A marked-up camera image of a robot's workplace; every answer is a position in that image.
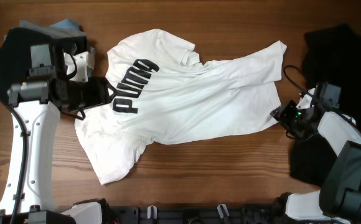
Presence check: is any blue folded garment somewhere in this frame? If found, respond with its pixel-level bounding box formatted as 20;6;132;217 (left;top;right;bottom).
3;18;93;78

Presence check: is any grey folded garment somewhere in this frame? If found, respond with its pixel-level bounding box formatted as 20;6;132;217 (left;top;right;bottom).
18;19;96;68

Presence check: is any black garment right side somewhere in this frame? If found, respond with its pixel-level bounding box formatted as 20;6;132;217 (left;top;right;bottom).
289;24;361;186

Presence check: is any black folded garment on stack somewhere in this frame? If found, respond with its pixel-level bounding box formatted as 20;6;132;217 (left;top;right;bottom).
0;28;87;103

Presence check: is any white Puma t-shirt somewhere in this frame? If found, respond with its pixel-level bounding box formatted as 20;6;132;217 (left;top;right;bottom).
75;29;287;184

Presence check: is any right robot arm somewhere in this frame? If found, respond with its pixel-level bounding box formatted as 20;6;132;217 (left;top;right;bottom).
271;82;361;223

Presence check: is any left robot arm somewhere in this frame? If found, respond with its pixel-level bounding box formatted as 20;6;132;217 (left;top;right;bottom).
0;44;117;223

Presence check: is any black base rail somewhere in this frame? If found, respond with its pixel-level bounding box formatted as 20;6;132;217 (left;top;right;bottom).
111;204;293;224

